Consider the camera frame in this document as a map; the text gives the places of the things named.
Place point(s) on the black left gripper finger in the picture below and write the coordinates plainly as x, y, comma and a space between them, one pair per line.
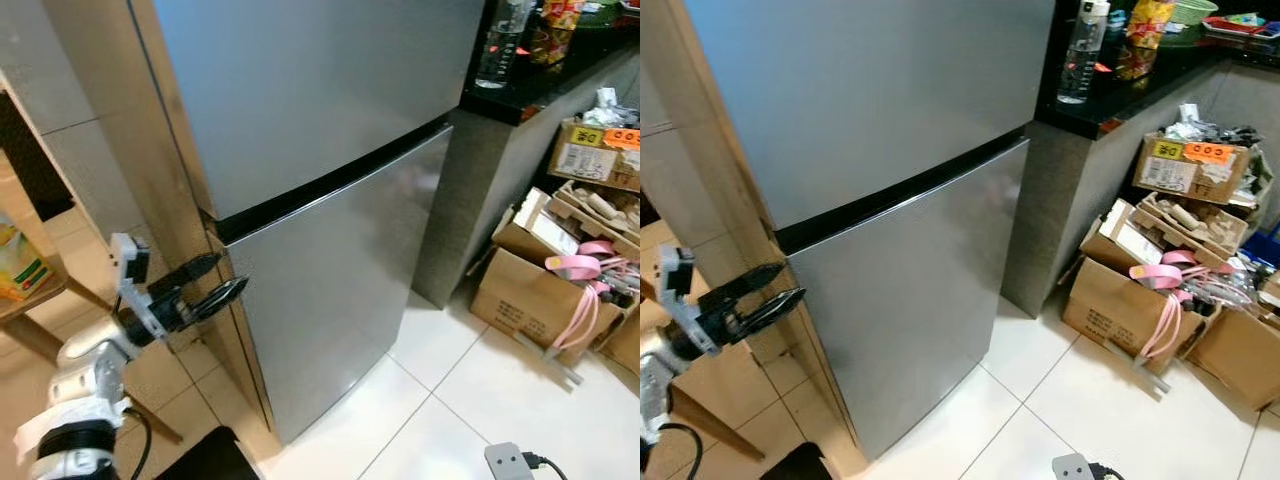
195, 272
222, 297
780, 305
750, 283

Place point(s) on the silver fridge main door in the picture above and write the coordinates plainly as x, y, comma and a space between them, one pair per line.
330, 290
900, 320

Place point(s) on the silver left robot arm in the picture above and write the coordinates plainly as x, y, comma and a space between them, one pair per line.
655, 385
85, 385

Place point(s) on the silver two-door fridge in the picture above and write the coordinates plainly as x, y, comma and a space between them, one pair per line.
320, 100
900, 120

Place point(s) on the silver fridge freezer door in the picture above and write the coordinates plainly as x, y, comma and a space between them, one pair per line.
880, 90
320, 90

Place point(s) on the brown cardboard box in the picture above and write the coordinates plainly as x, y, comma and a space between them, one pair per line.
1240, 350
625, 345

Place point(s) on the beige wooden dining table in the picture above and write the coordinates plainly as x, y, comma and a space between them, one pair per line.
730, 435
165, 432

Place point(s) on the black floor mat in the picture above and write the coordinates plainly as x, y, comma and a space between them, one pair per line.
205, 460
825, 465

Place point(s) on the yellow and green carton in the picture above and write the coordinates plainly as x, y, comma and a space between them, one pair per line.
20, 265

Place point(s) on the cardboard box of wood pieces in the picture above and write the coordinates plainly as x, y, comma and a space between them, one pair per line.
600, 215
1195, 225

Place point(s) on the cardboard box with labels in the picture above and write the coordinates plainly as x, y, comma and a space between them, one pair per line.
590, 160
1180, 172

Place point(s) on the large plain cardboard box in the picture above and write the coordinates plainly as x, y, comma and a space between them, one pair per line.
1110, 310
520, 300

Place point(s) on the open cardboard box white flap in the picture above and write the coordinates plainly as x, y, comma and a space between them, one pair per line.
535, 235
1120, 240

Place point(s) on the white plastic bag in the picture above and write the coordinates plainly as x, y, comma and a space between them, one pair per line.
1195, 125
610, 110

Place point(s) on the grey counter with black top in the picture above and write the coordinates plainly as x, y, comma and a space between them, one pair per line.
1060, 220
470, 200

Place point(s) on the yellow and red snack bag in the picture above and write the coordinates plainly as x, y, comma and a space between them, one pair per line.
1145, 35
555, 30

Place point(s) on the tall clear water bottle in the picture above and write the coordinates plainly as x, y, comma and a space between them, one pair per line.
500, 50
1082, 55

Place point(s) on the blue plastic crate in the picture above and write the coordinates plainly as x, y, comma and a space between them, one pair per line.
1265, 245

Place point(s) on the green plastic basket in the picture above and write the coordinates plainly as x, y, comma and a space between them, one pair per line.
1192, 13

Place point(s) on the red tray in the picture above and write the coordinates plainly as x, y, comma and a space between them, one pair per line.
1240, 28

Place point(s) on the grey metal bracket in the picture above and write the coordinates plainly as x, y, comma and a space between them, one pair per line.
1150, 375
550, 362

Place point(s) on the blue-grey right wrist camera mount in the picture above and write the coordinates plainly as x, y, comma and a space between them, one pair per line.
505, 462
1072, 468

